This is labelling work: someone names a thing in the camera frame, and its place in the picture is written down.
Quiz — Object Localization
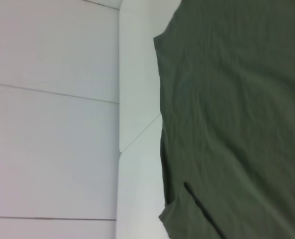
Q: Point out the dark green printed t-shirt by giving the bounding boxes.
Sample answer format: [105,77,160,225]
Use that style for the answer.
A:
[152,0,295,239]

